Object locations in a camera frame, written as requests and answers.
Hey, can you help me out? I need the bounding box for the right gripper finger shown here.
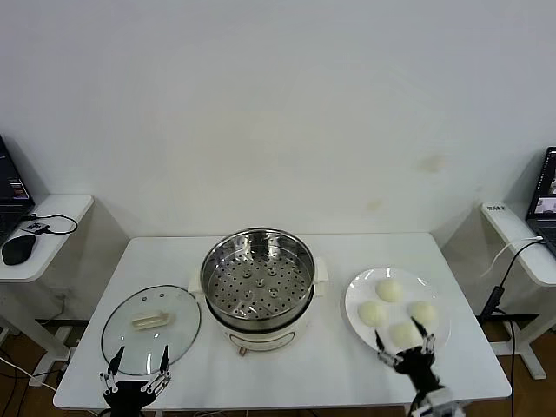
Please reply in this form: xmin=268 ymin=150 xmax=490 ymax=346
xmin=410 ymin=316 xmax=436 ymax=361
xmin=375 ymin=328 xmax=403 ymax=370

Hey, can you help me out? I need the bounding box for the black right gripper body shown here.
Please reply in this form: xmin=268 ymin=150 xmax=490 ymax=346
xmin=393 ymin=347 xmax=444 ymax=394

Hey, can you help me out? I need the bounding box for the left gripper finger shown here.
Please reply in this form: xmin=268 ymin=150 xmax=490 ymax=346
xmin=145 ymin=345 xmax=173 ymax=395
xmin=98 ymin=346 xmax=126 ymax=395

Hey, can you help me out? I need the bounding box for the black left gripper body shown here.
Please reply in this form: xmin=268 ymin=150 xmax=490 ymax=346
xmin=103 ymin=380 xmax=151 ymax=417

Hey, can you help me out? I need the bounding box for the white steamed baozi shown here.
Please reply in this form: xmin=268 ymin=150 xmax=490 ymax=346
xmin=387 ymin=321 xmax=422 ymax=349
xmin=407 ymin=300 xmax=438 ymax=326
xmin=375 ymin=279 xmax=403 ymax=303
xmin=357 ymin=300 xmax=387 ymax=327

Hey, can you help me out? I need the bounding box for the glass lid with cream handle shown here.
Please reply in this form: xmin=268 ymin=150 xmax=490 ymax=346
xmin=101 ymin=284 xmax=202 ymax=377

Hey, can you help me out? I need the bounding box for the perforated steel steamer basket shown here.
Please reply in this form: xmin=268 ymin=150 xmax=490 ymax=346
xmin=188 ymin=225 xmax=330 ymax=322

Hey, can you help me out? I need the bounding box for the white round plate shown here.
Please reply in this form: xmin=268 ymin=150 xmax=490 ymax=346
xmin=345 ymin=266 xmax=452 ymax=361

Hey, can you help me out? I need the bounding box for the cream electric pot base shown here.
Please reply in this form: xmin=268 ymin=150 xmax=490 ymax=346
xmin=204 ymin=295 xmax=313 ymax=355

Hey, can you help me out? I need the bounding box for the black computer mouse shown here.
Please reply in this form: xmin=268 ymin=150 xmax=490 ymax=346
xmin=1 ymin=234 xmax=38 ymax=266

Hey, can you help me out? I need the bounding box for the black open laptop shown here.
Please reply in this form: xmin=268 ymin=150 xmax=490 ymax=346
xmin=0 ymin=134 xmax=36 ymax=247
xmin=525 ymin=146 xmax=556 ymax=257

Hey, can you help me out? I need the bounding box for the black cable with adapter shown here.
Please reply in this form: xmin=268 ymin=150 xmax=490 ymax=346
xmin=480 ymin=240 xmax=549 ymax=417

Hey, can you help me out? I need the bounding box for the white floor cable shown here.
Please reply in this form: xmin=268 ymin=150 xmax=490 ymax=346
xmin=0 ymin=355 xmax=53 ymax=387

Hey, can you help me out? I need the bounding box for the white laptop cable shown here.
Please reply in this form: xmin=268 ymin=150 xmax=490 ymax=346
xmin=480 ymin=236 xmax=544 ymax=279

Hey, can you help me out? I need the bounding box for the thin black looped cable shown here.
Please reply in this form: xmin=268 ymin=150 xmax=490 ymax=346
xmin=23 ymin=212 xmax=79 ymax=238

